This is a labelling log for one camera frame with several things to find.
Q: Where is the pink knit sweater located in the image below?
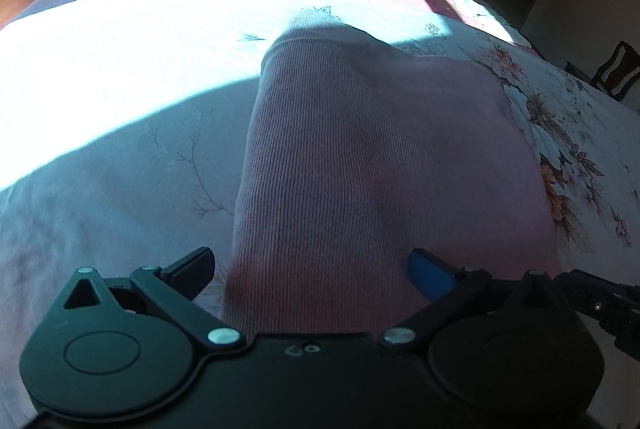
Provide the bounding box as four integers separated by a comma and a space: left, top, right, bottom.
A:
222, 11, 561, 334

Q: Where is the white floral bed sheet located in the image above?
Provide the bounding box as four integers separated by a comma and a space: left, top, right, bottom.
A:
1, 0, 639, 428

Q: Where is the dark wooden chair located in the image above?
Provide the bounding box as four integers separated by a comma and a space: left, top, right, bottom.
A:
564, 41, 640, 103

